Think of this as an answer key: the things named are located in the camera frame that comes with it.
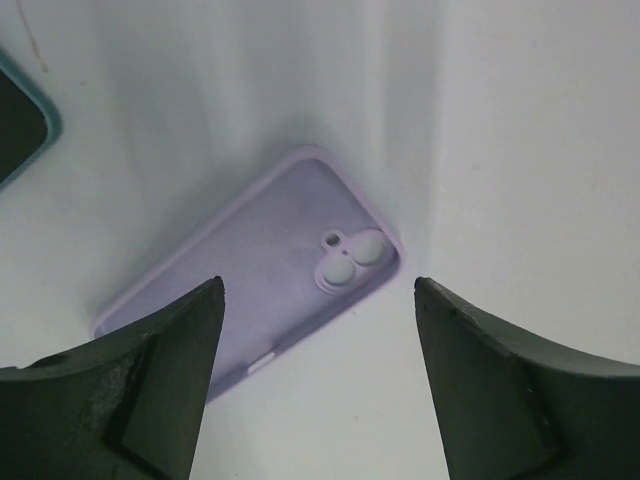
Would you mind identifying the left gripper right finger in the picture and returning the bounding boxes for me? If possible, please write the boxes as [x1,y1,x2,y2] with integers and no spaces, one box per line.
[414,278,639,479]

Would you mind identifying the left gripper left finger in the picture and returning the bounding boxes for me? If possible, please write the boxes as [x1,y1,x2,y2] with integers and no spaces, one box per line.
[1,278,225,479]

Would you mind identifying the lilac phone case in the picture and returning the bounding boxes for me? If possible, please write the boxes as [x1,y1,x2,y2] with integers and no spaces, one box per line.
[93,146,403,398]

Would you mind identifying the teal cased black phone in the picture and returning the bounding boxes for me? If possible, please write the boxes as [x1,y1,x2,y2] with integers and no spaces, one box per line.
[1,50,63,188]

